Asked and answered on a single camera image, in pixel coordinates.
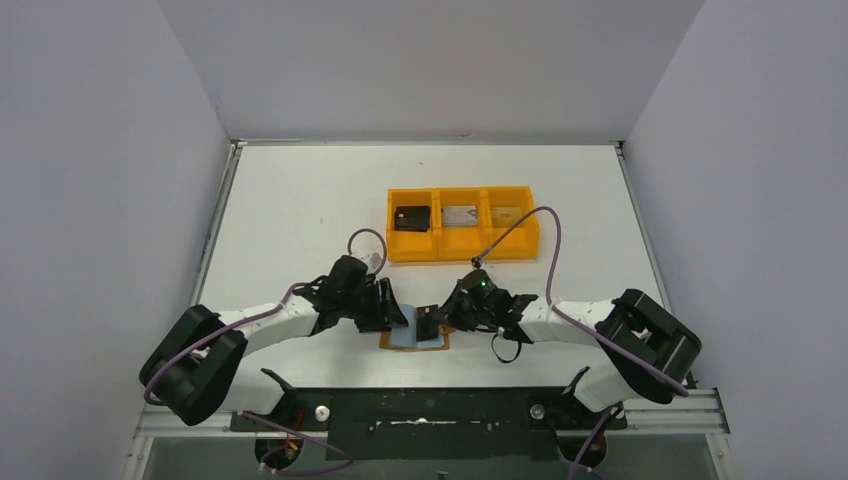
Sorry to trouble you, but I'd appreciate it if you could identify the orange three-compartment tray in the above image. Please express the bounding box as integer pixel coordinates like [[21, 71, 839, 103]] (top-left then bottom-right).
[[386, 186, 540, 263]]

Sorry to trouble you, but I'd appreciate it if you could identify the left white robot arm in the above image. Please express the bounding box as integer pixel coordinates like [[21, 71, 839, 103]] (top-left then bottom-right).
[[139, 255, 408, 427]]

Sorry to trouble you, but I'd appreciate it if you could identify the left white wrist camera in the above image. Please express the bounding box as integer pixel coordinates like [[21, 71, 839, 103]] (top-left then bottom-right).
[[361, 252, 385, 274]]

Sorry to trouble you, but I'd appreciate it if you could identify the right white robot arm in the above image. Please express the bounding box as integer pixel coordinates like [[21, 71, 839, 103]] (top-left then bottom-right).
[[436, 269, 703, 427]]

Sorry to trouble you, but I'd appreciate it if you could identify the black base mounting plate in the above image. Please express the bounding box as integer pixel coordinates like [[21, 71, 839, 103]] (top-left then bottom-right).
[[230, 384, 627, 474]]

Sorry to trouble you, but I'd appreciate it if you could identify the aluminium frame rail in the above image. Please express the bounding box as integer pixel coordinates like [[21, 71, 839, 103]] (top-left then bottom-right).
[[119, 140, 246, 479]]

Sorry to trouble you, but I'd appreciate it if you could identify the tan leather card holder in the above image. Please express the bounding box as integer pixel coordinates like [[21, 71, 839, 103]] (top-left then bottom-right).
[[378, 304, 450, 352]]

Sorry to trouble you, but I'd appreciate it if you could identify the black credit card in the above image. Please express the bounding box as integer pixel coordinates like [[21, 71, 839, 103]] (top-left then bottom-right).
[[393, 205, 431, 233]]

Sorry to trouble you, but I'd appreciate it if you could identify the silver credit card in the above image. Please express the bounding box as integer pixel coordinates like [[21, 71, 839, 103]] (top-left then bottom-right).
[[441, 205, 478, 228]]

